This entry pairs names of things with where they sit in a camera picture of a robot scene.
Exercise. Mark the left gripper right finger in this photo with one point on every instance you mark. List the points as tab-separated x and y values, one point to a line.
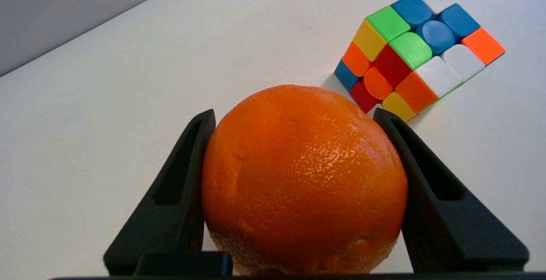
452	233

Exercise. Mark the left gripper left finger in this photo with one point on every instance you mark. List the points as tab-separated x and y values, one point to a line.
170	224

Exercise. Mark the colourful puzzle cube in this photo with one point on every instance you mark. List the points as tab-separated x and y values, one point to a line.
409	50

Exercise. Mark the orange fruit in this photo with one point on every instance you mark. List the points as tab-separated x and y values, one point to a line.
303	182

